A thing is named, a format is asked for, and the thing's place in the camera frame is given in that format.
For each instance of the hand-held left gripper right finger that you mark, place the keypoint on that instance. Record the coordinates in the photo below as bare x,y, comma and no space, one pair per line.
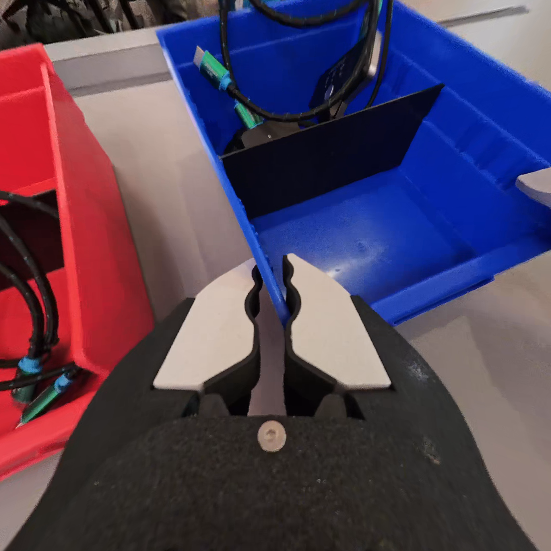
340,335

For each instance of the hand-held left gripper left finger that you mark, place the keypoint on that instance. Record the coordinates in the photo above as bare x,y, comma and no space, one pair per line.
202,340

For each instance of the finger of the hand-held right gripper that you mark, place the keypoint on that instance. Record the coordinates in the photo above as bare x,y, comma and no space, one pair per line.
538,187

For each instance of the blue plastic bin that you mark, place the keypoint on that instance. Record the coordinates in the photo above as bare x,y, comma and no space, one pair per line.
387,241

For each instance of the red plastic bin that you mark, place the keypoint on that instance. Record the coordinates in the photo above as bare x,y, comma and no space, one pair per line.
94,215

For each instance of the black divider of blue bin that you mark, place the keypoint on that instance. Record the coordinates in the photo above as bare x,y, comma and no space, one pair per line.
327,163

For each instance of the black divider of red bin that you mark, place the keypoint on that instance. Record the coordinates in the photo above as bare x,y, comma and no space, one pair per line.
30,241

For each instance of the dark bags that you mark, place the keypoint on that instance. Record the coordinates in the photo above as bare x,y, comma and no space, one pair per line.
64,17

